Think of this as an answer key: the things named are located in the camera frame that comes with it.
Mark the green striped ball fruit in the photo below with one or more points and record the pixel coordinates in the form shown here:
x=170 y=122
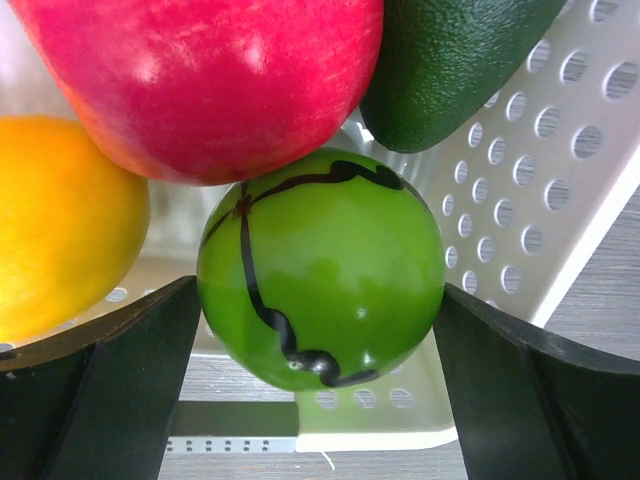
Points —
x=327 y=273

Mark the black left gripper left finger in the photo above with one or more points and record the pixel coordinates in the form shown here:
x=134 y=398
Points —
x=96 y=401

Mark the dark green avocado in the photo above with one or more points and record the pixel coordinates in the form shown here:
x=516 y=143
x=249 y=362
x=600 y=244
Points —
x=441 y=61

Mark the yellow lemon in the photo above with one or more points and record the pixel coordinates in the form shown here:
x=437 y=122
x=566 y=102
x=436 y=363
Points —
x=72 y=224

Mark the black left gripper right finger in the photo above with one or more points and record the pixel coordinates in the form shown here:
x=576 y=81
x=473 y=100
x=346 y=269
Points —
x=530 y=404

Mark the red apple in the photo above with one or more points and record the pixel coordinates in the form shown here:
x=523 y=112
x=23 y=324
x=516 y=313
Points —
x=207 y=92

